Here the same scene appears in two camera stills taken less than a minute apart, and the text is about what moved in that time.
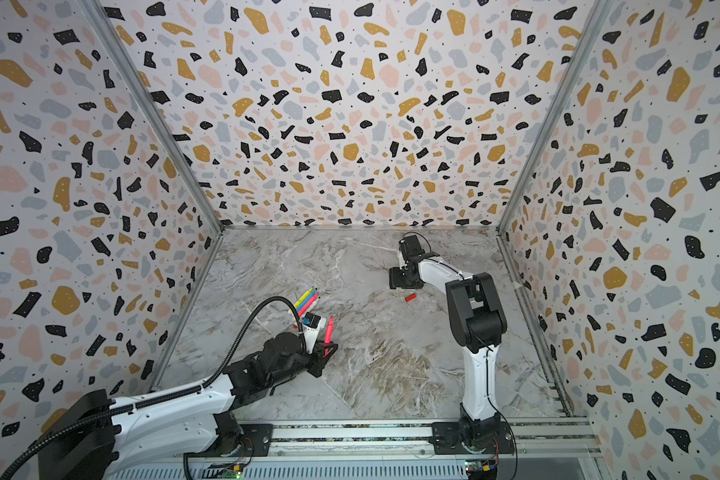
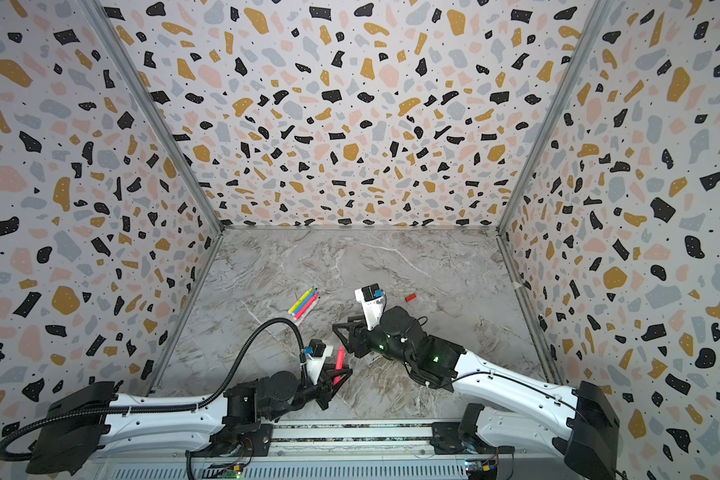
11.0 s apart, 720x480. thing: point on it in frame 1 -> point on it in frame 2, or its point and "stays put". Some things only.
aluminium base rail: [543, 449] stays put
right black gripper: [404, 278] -> [357, 336]
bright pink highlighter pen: [329, 331] -> [339, 363]
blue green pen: [301, 307] stays put
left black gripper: [321, 357] -> [314, 387]
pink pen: [308, 303] stays put
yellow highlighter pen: [301, 299] stays put
